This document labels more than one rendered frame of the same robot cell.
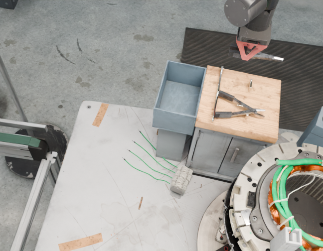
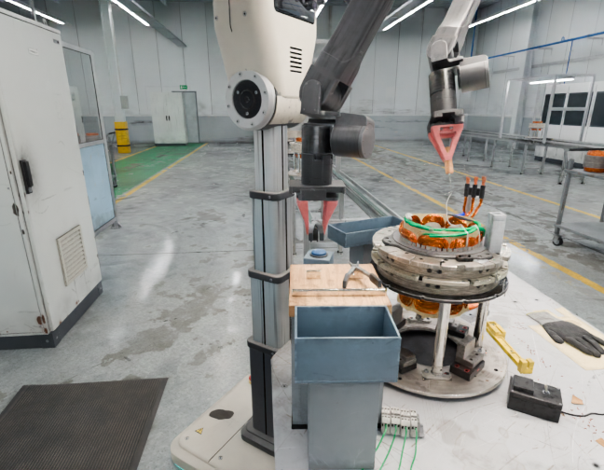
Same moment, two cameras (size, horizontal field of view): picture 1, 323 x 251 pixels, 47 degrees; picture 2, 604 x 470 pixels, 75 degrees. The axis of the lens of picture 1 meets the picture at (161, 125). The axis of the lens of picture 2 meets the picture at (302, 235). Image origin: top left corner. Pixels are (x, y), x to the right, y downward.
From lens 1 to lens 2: 1.02 m
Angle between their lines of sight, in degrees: 79
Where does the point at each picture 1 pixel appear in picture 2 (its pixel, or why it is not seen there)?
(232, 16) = (366, 148)
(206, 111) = (371, 299)
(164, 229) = (473, 435)
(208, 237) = (452, 386)
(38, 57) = not seen: outside the picture
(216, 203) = (407, 383)
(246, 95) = (326, 279)
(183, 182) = (404, 413)
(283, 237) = (501, 218)
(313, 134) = not seen: hidden behind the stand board
